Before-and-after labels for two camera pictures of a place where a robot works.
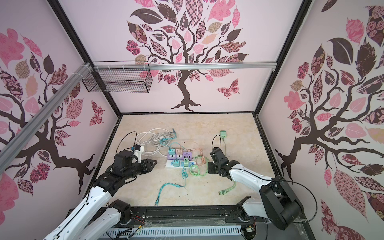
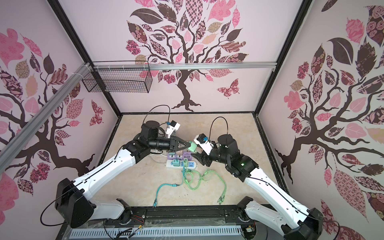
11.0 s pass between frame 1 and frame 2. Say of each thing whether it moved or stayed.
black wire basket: stayed
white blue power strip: stayed
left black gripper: moved
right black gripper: moved
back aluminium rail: stayed
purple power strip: stayed
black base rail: stayed
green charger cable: moved
